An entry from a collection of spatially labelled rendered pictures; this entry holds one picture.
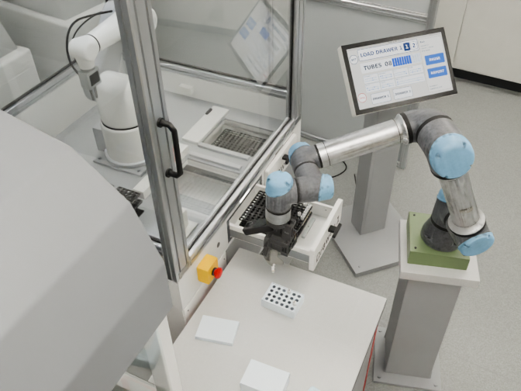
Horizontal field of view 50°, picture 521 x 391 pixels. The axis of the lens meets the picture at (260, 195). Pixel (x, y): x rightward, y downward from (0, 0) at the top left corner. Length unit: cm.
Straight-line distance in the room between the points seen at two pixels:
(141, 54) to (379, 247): 215
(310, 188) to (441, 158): 36
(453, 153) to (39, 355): 114
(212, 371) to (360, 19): 227
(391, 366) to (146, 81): 181
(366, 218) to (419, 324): 91
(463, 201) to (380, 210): 141
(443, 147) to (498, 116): 293
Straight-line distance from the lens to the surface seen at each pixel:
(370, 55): 256
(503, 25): 459
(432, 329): 244
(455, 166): 162
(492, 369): 289
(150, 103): 138
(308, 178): 157
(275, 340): 187
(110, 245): 101
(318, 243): 192
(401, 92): 260
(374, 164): 289
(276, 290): 195
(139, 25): 130
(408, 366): 267
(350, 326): 192
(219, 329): 188
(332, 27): 350
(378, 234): 324
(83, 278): 97
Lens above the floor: 232
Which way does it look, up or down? 42 degrees down
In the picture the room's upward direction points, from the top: 1 degrees counter-clockwise
